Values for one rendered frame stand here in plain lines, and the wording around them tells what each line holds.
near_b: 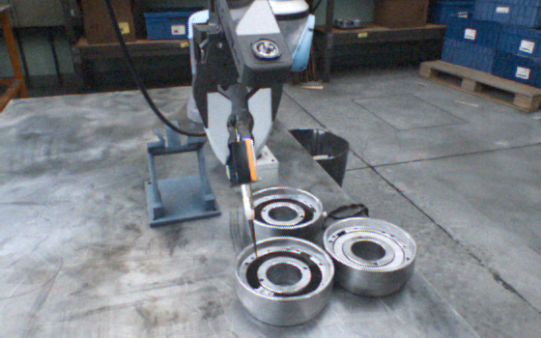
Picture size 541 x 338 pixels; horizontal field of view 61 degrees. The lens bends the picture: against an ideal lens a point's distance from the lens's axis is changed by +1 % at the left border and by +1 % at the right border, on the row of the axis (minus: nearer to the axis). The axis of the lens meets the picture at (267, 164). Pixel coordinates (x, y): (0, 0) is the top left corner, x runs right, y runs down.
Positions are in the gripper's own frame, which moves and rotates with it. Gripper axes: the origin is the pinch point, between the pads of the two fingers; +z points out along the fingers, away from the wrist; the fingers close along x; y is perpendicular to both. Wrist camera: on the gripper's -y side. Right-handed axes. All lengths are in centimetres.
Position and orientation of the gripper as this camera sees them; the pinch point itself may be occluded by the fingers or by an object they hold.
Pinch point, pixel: (240, 154)
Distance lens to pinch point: 51.8
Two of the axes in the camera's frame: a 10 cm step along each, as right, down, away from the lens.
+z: 0.0, 9.0, 4.4
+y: -2.9, -4.2, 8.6
